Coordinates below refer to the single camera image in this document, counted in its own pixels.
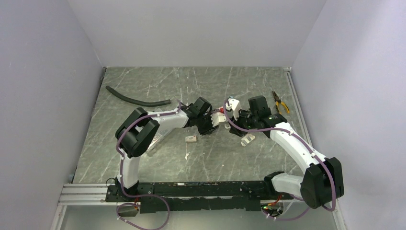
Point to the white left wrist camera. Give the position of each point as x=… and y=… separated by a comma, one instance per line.
x=218, y=118

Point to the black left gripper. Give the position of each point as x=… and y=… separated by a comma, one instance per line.
x=210, y=128

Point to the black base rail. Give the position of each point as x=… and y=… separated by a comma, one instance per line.
x=150, y=203

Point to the yellow handled pliers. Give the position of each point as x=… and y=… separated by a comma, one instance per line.
x=279, y=102

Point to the aluminium frame profile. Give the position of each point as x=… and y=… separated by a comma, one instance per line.
x=108, y=194

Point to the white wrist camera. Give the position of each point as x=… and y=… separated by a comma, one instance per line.
x=236, y=116
x=218, y=118

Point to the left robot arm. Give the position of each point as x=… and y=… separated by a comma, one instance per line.
x=137, y=132

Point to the clear plastic screw organizer box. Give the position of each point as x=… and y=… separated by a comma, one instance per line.
x=159, y=136

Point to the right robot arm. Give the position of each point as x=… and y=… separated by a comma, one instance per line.
x=322, y=182

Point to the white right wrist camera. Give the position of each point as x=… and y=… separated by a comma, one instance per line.
x=236, y=116

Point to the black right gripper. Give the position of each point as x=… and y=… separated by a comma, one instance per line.
x=234, y=130

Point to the white staple box tray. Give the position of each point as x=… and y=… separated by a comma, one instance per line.
x=248, y=138

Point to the white staple box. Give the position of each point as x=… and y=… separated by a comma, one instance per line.
x=191, y=139

